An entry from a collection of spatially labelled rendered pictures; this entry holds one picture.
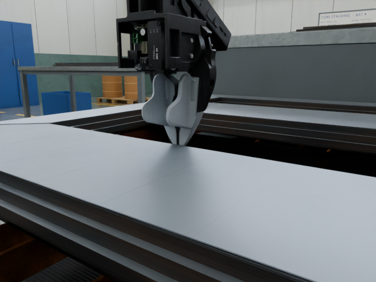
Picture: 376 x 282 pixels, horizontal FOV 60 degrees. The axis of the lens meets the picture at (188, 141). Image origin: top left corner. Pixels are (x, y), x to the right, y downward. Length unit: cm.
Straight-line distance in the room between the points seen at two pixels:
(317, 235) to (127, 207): 12
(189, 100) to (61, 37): 1001
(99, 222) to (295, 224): 13
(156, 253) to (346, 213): 13
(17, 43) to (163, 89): 849
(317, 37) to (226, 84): 33
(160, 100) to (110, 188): 16
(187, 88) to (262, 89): 76
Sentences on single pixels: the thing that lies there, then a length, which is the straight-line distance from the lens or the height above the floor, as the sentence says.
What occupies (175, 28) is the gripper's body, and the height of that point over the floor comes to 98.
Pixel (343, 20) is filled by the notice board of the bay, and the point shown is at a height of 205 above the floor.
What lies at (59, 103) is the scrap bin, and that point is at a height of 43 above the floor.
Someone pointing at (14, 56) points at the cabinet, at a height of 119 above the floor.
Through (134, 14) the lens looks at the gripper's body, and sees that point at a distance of 36.
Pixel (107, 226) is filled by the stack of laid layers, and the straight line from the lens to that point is 24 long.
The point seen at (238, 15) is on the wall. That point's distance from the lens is 1011.
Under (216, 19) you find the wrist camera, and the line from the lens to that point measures 43.
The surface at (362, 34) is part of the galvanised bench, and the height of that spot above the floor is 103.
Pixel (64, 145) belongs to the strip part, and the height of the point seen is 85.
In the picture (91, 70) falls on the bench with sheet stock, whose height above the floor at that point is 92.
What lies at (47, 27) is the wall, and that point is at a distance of 1012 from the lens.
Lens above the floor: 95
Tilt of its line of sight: 13 degrees down
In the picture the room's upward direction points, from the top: straight up
